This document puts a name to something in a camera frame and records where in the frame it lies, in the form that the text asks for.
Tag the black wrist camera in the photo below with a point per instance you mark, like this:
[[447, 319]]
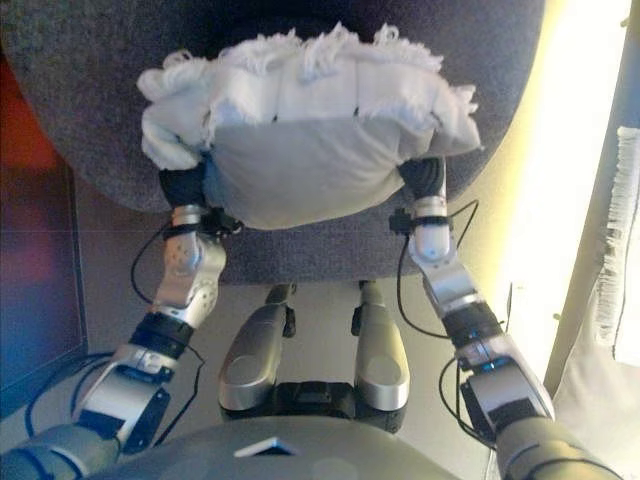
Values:
[[222, 221], [401, 221]]

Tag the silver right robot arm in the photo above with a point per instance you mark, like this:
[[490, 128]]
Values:
[[450, 285]]

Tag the silver right robot leg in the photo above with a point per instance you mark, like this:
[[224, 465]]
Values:
[[380, 360]]

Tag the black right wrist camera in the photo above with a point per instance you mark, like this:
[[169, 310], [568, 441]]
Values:
[[401, 221]]

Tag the silver robot torso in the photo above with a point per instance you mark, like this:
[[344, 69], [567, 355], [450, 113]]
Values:
[[325, 455]]

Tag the dark left robot hand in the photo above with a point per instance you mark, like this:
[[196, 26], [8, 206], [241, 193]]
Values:
[[182, 185]]

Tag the dark right robot hand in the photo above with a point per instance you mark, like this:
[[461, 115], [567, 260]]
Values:
[[425, 177]]

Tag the dark reddish cabinet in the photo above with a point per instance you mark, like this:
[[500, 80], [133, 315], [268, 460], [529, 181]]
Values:
[[35, 280]]

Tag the silver robot leg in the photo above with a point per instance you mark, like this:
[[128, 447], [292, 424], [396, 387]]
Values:
[[380, 360], [250, 360]]

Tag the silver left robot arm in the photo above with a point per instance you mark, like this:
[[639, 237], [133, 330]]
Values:
[[190, 280]]

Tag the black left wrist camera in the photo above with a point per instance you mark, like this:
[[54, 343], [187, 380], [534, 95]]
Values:
[[222, 221]]

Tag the grey fabric sofa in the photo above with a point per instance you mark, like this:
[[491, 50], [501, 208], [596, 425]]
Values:
[[90, 100]]

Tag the silver left robot leg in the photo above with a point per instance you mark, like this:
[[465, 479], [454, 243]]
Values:
[[250, 360]]

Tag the white fringed throw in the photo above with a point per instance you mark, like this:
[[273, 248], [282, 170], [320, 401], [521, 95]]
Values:
[[600, 400]]

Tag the white fringed cushion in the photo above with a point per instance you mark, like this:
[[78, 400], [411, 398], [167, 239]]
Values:
[[310, 165]]

